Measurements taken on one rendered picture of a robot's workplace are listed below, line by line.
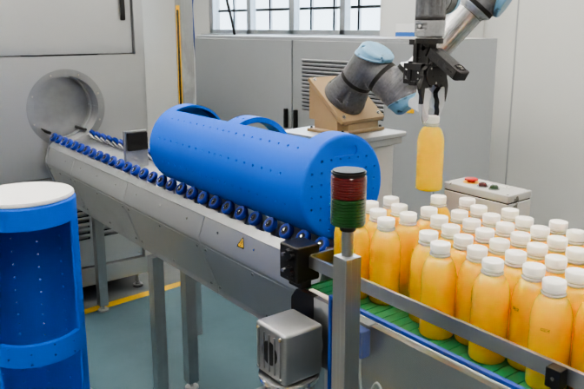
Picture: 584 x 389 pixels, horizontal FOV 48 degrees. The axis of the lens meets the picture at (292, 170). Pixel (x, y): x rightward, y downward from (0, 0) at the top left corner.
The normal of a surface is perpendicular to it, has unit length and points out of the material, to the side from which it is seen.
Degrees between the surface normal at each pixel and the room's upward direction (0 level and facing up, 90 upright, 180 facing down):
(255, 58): 90
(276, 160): 62
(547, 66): 90
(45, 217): 90
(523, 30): 90
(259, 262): 70
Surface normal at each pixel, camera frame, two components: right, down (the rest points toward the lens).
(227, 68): -0.75, 0.14
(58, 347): 0.72, 0.15
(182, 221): -0.75, -0.21
